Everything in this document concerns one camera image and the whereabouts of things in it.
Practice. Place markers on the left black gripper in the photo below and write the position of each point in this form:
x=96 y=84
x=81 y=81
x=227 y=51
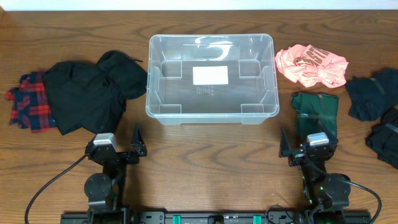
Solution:
x=123 y=156

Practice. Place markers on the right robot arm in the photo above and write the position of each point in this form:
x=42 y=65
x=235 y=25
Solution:
x=325 y=191

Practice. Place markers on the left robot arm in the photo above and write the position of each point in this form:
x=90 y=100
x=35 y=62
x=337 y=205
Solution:
x=105 y=190

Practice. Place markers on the dark navy garment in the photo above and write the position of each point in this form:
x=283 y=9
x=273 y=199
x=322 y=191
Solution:
x=372 y=97

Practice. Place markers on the clear plastic storage bin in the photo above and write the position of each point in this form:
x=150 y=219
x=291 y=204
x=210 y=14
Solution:
x=250 y=97

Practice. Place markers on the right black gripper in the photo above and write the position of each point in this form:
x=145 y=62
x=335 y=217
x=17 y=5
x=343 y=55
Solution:
x=285 y=151

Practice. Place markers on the white label in bin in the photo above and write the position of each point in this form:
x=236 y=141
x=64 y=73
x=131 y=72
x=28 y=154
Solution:
x=217 y=75

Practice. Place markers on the black garment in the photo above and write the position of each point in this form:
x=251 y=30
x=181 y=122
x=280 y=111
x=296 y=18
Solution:
x=93 y=96
x=383 y=139

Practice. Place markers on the pink printed t-shirt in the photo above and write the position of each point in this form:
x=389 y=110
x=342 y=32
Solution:
x=310 y=65

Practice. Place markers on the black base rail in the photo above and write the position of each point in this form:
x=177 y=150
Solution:
x=270 y=216

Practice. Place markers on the dark green garment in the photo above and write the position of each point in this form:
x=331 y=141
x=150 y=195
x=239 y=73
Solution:
x=313 y=109

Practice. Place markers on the red navy plaid shirt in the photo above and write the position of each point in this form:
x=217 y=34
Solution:
x=30 y=109

